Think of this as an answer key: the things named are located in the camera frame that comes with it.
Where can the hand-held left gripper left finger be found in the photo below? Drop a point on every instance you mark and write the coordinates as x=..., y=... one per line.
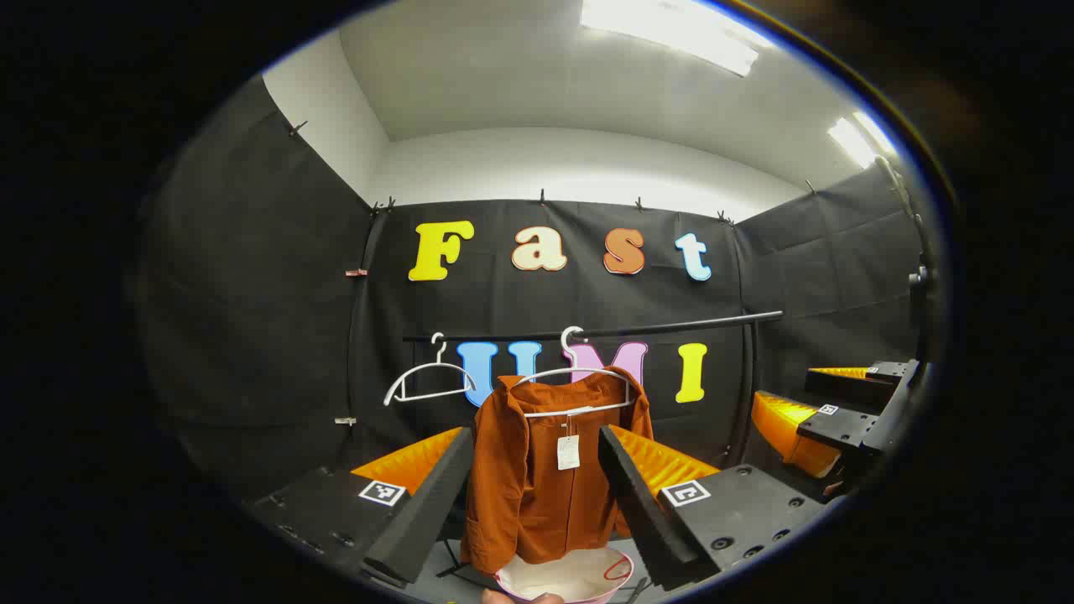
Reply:
x=432, y=503

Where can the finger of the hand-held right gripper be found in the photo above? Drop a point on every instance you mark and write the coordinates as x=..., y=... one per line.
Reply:
x=839, y=428
x=847, y=387

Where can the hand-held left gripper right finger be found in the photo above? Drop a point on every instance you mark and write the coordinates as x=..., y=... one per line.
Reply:
x=642, y=512

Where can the white pink-rimmed laundry hamper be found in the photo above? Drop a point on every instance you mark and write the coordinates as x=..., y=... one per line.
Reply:
x=570, y=579

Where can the white plastic hanger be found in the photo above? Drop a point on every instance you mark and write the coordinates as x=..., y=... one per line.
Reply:
x=436, y=363
x=579, y=408

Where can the black clothes rack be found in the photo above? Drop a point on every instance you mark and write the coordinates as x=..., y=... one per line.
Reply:
x=713, y=320

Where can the grey metal stand pole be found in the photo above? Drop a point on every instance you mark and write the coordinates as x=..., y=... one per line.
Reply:
x=921, y=275

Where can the small ceiling light panel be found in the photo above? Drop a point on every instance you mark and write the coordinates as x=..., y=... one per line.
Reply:
x=860, y=138

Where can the black backdrop cloth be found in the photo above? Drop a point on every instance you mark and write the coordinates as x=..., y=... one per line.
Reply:
x=252, y=294

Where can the long ceiling light panel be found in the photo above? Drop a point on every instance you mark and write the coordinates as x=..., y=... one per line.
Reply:
x=671, y=29

